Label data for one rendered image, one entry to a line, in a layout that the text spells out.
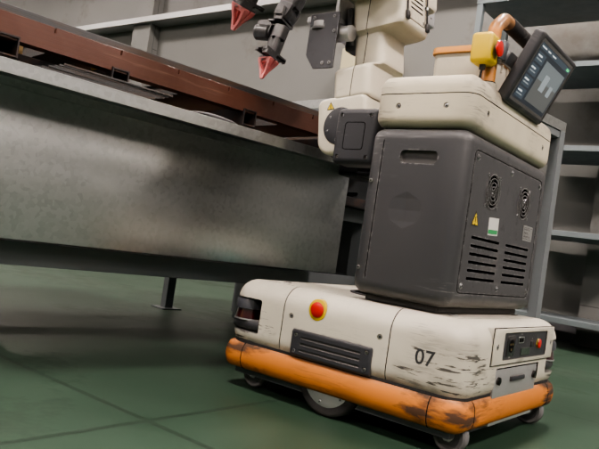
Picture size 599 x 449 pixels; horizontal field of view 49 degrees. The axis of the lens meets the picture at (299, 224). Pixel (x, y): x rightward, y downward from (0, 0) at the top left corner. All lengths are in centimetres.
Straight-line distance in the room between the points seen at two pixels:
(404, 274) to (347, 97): 59
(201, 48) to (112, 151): 544
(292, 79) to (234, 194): 425
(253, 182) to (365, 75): 49
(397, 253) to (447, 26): 410
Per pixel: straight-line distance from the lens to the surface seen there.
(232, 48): 684
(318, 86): 598
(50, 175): 172
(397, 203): 152
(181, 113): 170
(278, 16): 242
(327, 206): 227
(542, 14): 481
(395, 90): 158
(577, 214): 476
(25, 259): 182
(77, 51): 181
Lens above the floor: 39
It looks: 1 degrees up
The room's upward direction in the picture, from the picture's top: 8 degrees clockwise
